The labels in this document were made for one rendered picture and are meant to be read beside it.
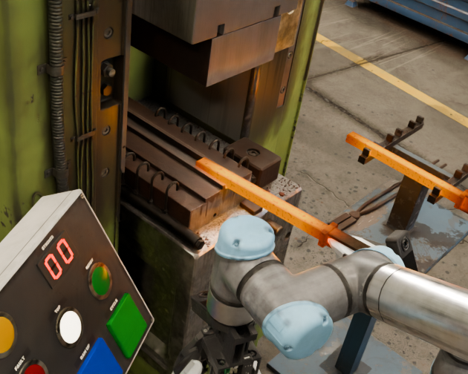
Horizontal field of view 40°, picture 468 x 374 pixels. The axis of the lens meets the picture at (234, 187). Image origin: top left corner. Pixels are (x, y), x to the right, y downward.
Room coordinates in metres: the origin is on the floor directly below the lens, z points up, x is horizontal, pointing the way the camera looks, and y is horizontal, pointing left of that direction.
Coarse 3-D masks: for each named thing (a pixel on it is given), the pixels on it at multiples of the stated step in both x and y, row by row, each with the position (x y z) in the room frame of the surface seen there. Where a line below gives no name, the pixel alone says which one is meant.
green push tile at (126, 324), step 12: (120, 300) 0.72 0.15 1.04; (132, 300) 0.73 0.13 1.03; (120, 312) 0.70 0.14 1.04; (132, 312) 0.72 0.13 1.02; (108, 324) 0.67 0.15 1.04; (120, 324) 0.68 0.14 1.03; (132, 324) 0.70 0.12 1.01; (144, 324) 0.73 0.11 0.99; (120, 336) 0.67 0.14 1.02; (132, 336) 0.69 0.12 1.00; (120, 348) 0.66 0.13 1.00; (132, 348) 0.67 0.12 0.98
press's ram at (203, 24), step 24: (144, 0) 1.08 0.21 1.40; (168, 0) 1.04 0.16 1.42; (192, 0) 1.01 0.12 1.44; (216, 0) 1.05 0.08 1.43; (240, 0) 1.10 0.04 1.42; (264, 0) 1.16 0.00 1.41; (288, 0) 1.22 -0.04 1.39; (168, 24) 1.04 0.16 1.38; (192, 24) 1.01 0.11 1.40; (216, 24) 1.05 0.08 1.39; (240, 24) 1.11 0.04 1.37
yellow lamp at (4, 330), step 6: (0, 318) 0.53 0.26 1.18; (6, 318) 0.54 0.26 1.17; (0, 324) 0.53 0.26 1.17; (6, 324) 0.53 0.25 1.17; (0, 330) 0.52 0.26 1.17; (6, 330) 0.53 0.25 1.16; (12, 330) 0.53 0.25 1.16; (0, 336) 0.51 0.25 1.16; (6, 336) 0.52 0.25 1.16; (12, 336) 0.53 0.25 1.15; (0, 342) 0.51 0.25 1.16; (6, 342) 0.52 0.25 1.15; (12, 342) 0.52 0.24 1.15; (0, 348) 0.50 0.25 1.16; (6, 348) 0.51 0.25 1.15
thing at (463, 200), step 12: (360, 144) 1.49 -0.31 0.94; (372, 144) 1.49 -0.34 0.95; (372, 156) 1.47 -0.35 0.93; (384, 156) 1.45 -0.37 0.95; (396, 156) 1.45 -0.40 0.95; (396, 168) 1.42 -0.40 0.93; (408, 168) 1.40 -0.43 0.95; (420, 168) 1.41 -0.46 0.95; (420, 180) 1.38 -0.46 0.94; (432, 180) 1.37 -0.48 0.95; (444, 192) 1.34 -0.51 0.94; (456, 192) 1.33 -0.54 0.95; (456, 204) 1.31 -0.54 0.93
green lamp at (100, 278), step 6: (96, 270) 0.71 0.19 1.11; (102, 270) 0.72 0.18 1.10; (96, 276) 0.70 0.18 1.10; (102, 276) 0.71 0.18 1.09; (108, 276) 0.73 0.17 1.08; (96, 282) 0.70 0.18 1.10; (102, 282) 0.71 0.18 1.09; (108, 282) 0.72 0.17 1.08; (96, 288) 0.69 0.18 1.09; (102, 288) 0.70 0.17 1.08; (108, 288) 0.71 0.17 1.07; (102, 294) 0.69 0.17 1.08
